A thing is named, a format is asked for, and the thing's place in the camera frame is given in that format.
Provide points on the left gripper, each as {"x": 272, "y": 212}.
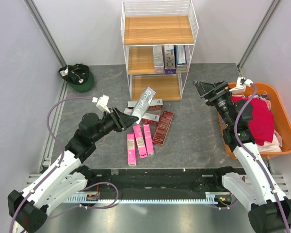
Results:
{"x": 122, "y": 121}

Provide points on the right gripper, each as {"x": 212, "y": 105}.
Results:
{"x": 203, "y": 88}

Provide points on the silver Protefix toothpaste box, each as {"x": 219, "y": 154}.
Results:
{"x": 143, "y": 104}

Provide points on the silver red box front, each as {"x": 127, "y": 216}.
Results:
{"x": 144, "y": 117}

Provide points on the silver red box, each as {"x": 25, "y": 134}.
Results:
{"x": 144, "y": 117}
{"x": 156, "y": 104}

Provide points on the dark red toothpaste box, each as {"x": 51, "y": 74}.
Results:
{"x": 162, "y": 128}

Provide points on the purple RiO toothpaste box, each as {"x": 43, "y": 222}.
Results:
{"x": 169, "y": 59}

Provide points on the slim silver toothpaste box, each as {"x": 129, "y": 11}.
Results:
{"x": 158, "y": 59}

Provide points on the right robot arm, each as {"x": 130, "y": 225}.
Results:
{"x": 268, "y": 207}

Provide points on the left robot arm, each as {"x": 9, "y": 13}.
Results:
{"x": 67, "y": 175}

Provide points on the pink box left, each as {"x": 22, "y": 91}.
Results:
{"x": 131, "y": 149}

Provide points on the pink box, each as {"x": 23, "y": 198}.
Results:
{"x": 148, "y": 139}
{"x": 131, "y": 149}
{"x": 140, "y": 141}

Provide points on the pink box middle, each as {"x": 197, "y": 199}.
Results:
{"x": 140, "y": 141}

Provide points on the pink box right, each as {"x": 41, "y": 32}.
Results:
{"x": 148, "y": 139}

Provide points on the black green cap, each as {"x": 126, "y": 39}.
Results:
{"x": 78, "y": 76}

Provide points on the red cloth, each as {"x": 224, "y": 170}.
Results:
{"x": 259, "y": 120}

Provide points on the orange plastic basin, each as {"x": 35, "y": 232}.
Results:
{"x": 281, "y": 120}

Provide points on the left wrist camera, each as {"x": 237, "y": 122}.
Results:
{"x": 101, "y": 103}

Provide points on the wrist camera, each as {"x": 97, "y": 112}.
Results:
{"x": 101, "y": 103}
{"x": 241, "y": 84}

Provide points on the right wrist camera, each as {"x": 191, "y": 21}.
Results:
{"x": 241, "y": 84}

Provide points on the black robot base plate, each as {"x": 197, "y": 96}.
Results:
{"x": 191, "y": 179}

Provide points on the white wire wooden shelf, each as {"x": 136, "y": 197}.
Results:
{"x": 149, "y": 23}

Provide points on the right aluminium frame post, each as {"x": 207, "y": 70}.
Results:
{"x": 258, "y": 33}

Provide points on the aluminium frame post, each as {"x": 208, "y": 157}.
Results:
{"x": 258, "y": 33}
{"x": 45, "y": 31}

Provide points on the aluminium floor rail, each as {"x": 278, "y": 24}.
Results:
{"x": 49, "y": 143}

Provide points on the slotted cable duct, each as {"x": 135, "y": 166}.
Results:
{"x": 207, "y": 198}

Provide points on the left aluminium frame post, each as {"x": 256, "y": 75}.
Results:
{"x": 45, "y": 31}

